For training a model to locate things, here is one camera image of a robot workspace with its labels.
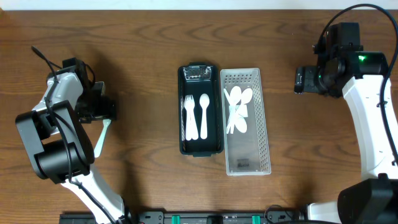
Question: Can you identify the black plastic tray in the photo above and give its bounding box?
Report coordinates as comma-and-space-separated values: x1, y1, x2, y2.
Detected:
177, 62, 224, 157

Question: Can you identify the black mounting rail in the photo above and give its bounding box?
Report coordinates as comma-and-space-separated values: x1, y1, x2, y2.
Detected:
58, 210, 308, 224

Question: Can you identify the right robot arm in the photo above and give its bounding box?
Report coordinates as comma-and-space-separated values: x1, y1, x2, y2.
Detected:
294, 22, 397, 223

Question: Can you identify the right black cable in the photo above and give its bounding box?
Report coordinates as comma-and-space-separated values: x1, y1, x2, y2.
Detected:
312, 3, 398, 166

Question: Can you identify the white plastic fork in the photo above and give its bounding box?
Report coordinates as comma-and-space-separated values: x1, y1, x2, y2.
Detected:
188, 95, 198, 140
184, 95, 192, 141

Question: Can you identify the black cable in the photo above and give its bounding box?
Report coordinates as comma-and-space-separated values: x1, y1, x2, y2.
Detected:
30, 45, 121, 224
312, 3, 398, 166

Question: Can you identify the left black cable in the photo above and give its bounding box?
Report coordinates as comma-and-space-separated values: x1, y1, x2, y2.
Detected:
30, 45, 121, 224

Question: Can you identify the pale green plastic fork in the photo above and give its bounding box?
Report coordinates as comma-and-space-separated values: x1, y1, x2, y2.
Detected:
94, 119, 112, 158

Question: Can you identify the white plastic spoon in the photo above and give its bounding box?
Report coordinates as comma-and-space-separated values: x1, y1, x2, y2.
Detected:
200, 93, 210, 139
229, 88, 254, 134
227, 86, 242, 133
229, 105, 248, 134
224, 86, 252, 134

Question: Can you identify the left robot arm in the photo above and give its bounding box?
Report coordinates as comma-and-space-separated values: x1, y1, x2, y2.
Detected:
15, 58, 129, 223

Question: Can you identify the clear perforated plastic basket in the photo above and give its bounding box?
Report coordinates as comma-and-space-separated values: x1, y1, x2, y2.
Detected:
220, 68, 271, 176

